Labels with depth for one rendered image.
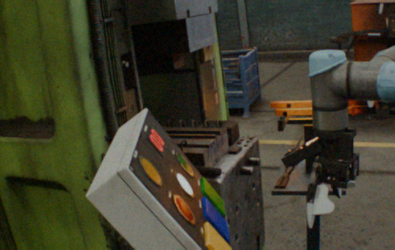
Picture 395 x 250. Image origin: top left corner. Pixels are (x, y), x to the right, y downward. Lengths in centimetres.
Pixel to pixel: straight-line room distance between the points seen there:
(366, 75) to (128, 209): 48
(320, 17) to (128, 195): 840
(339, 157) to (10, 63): 89
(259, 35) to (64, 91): 834
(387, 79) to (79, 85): 66
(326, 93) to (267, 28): 837
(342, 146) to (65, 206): 79
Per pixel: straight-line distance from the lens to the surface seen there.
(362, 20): 474
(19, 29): 120
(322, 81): 83
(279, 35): 914
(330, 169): 88
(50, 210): 133
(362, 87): 81
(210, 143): 131
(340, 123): 85
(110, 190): 63
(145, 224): 64
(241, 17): 932
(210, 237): 72
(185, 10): 119
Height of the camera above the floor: 141
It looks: 16 degrees down
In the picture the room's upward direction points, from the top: 7 degrees counter-clockwise
